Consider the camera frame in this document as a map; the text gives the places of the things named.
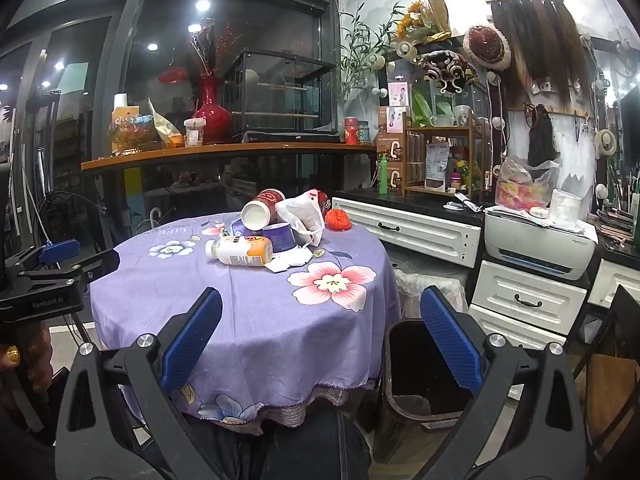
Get hanging hair extensions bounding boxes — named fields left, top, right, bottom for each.
left=487, top=0, right=593, bottom=116

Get long white drawer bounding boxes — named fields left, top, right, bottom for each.
left=332, top=197, right=482, bottom=268

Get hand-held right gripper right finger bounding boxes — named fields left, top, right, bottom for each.
left=419, top=285, right=588, bottom=480

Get brown box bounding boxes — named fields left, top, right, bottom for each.
left=387, top=162, right=407, bottom=196
left=376, top=132, right=407, bottom=165

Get white drawer black handle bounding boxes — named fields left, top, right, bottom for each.
left=472, top=260, right=588, bottom=321
left=467, top=305, right=568, bottom=351
left=587, top=259, right=640, bottom=308

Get yellow snack bag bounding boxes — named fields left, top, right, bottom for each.
left=147, top=97, right=186, bottom=150

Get knitted yarn ball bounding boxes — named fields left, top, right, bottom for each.
left=325, top=207, right=353, bottom=232

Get white plastic bag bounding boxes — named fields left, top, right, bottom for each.
left=275, top=191, right=327, bottom=248

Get black ornate headdress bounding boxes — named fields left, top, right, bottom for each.
left=417, top=50, right=478, bottom=96

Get white printer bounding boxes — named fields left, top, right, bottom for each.
left=484, top=207, right=598, bottom=281

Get black hair bundle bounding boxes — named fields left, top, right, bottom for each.
left=527, top=105, right=556, bottom=168

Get purple packet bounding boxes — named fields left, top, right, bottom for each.
left=227, top=217, right=263, bottom=239

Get person's left hand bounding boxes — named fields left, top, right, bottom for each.
left=0, top=324, right=55, bottom=387

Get person's dark trousers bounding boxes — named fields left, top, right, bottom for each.
left=220, top=410, right=373, bottom=480

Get wooden counter shelf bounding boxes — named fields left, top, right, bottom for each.
left=81, top=141, right=377, bottom=173

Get plastic drink cup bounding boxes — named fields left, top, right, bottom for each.
left=183, top=117, right=207, bottom=147

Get wooden shelf rack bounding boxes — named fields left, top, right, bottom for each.
left=404, top=117, right=493, bottom=198

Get sunflower bouquet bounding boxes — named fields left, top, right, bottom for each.
left=395, top=0, right=453, bottom=46

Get red vase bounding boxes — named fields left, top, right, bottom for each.
left=192, top=75, right=233, bottom=145

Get red snack packet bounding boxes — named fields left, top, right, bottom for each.
left=307, top=189, right=331, bottom=221

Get white orange drink bottle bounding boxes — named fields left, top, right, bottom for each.
left=205, top=235, right=274, bottom=266

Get clear bag of snacks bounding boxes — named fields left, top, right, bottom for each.
left=495, top=155, right=563, bottom=211

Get glass candy bowl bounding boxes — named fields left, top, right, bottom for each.
left=109, top=112, right=158, bottom=153

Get black framed glass case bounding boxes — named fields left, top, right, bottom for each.
left=222, top=49, right=341, bottom=136

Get dried red branches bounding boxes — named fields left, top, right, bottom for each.
left=187, top=22, right=241, bottom=81

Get purple paper bowl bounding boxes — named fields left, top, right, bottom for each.
left=261, top=222, right=297, bottom=254

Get purple floral tablecloth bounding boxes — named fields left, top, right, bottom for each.
left=89, top=211, right=403, bottom=436

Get black frame wooden chair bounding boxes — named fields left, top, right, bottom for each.
left=570, top=285, right=640, bottom=466

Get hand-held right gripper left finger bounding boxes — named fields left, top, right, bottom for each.
left=54, top=287, right=241, bottom=480

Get red paper cup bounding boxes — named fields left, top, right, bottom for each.
left=241, top=188, right=287, bottom=231

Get red embroidered hat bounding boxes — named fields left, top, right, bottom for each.
left=462, top=25, right=513, bottom=71

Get green leafy plant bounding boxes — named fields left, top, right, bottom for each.
left=339, top=2, right=401, bottom=101

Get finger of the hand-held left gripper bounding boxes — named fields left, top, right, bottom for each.
left=10, top=239, right=82, bottom=279
left=64, top=248, right=122, bottom=287

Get white tissue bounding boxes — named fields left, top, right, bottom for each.
left=265, top=250, right=313, bottom=275

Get dark brown trash bin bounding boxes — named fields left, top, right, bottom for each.
left=372, top=318, right=488, bottom=466

